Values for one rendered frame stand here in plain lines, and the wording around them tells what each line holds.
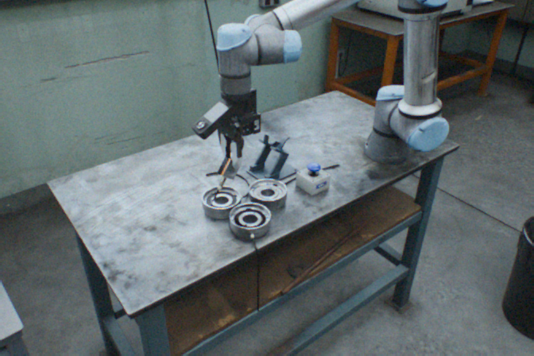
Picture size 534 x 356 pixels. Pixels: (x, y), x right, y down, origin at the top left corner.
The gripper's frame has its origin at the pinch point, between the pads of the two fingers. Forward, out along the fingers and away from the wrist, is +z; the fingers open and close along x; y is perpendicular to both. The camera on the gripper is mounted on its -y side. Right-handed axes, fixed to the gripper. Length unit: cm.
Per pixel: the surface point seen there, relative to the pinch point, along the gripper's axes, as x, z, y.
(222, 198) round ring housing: 1.7, 11.0, -2.1
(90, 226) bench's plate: 14.4, 12.9, -33.9
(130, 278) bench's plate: -8.4, 13.0, -33.5
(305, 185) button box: -7.7, 11.1, 20.2
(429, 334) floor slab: -32, 94, 72
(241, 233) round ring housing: -13.3, 10.8, -6.6
